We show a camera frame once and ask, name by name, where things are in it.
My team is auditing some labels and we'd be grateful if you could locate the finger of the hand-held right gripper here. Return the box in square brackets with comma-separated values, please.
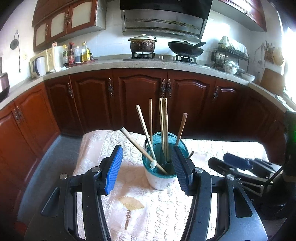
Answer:
[223, 152, 284, 179]
[208, 157, 269, 200]

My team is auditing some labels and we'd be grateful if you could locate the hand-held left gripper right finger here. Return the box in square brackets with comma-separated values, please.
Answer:
[171, 146, 269, 241]

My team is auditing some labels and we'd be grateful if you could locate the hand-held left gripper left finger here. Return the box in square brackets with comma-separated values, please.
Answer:
[40, 145, 124, 241]

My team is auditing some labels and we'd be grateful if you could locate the teal and white utensil holder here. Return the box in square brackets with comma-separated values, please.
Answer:
[142, 131, 187, 190]

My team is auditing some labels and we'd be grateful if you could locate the light wooden chopstick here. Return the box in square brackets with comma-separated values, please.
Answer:
[149, 99, 153, 139]
[120, 127, 168, 175]
[162, 98, 170, 155]
[159, 98, 165, 152]
[135, 105, 158, 161]

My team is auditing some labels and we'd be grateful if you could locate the quilted pink tablecloth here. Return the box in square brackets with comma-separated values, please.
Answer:
[73, 130, 270, 241]

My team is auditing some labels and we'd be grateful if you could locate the brown wooden base cabinet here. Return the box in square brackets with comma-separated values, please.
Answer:
[0, 67, 292, 232]

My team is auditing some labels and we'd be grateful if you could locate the plain white bowl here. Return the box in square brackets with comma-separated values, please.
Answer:
[240, 72, 256, 82]

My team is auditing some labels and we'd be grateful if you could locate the wooden cutting board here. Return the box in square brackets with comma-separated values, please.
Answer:
[260, 68, 286, 96]

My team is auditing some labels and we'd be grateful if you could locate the floral white bowl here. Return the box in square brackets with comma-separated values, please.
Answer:
[223, 60, 240, 75]

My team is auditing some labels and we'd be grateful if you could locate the grey stone countertop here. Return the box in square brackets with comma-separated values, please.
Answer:
[0, 56, 296, 112]

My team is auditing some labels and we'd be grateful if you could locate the white cloth on rack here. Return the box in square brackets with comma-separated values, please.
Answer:
[218, 35, 248, 57]

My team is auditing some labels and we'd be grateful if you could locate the brown condiment tray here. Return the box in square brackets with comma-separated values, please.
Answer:
[65, 58, 99, 68]

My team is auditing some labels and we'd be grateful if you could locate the gas stove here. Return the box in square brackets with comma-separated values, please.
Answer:
[122, 52, 199, 65]

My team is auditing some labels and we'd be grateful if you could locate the black wok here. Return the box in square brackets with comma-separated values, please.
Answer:
[168, 40, 207, 57]

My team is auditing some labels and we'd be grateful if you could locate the group of condiment bottles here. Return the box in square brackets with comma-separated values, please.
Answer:
[52, 40, 94, 66]

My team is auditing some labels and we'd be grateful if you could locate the white electric kettle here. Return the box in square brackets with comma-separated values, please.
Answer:
[35, 56, 47, 77]

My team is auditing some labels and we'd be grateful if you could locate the stained metal cooking pot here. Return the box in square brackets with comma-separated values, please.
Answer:
[128, 34, 158, 53]

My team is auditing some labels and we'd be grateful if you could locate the cream microwave oven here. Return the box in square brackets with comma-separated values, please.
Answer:
[30, 48, 57, 79]

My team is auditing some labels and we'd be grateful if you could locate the brown wooden upper cabinet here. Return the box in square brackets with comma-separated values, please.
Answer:
[217, 0, 267, 32]

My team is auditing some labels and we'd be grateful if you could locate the steel range hood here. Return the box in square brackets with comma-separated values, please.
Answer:
[120, 0, 213, 40]

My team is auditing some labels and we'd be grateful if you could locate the brown glass-door upper cabinet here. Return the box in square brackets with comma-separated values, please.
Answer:
[32, 0, 107, 52]

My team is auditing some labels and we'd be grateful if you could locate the black wire dish rack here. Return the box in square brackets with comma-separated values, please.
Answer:
[211, 45, 250, 75]

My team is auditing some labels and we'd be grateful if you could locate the wicker wall basket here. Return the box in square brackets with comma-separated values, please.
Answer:
[263, 40, 276, 63]

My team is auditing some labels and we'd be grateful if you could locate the round bamboo wall hanging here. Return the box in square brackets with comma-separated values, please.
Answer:
[272, 47, 285, 66]

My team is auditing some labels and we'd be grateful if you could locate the black round wall hanging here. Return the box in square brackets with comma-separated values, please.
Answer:
[10, 30, 22, 73]

